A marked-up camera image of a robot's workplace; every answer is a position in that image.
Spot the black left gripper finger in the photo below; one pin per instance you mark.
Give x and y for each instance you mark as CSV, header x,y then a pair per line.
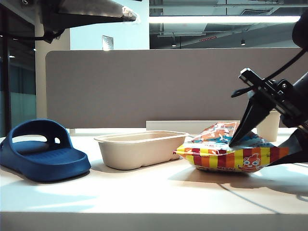
x,y
91,13

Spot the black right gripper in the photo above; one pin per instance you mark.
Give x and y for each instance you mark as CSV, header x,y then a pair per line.
x,y
288,101

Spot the striped colourful chips bag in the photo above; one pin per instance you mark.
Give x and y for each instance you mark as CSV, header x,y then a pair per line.
x,y
216,158

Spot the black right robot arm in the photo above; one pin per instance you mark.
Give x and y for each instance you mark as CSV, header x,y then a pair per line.
x,y
302,31

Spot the beige pulp food box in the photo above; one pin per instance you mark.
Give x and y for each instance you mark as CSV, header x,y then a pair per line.
x,y
134,151

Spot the beige paper cup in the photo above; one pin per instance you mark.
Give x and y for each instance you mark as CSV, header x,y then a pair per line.
x,y
269,130

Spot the beige round column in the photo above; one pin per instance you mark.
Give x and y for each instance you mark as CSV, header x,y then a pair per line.
x,y
39,84

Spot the grey desk partition panel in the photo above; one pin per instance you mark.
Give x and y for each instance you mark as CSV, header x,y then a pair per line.
x,y
144,84

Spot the black ceiling spotlight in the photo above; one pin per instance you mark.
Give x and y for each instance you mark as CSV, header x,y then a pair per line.
x,y
243,42

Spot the red ceiling sign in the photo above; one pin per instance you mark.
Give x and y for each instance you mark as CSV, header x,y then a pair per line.
x,y
208,38

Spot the white partition support leg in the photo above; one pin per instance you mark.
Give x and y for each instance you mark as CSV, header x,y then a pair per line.
x,y
72,131

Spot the long ceiling light strip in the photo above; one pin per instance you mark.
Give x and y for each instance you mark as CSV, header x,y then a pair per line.
x,y
216,19

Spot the blue rubber slipper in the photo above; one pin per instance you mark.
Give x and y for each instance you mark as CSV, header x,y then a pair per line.
x,y
48,163

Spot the silver wall plate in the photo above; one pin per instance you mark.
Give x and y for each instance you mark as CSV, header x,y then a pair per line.
x,y
107,42

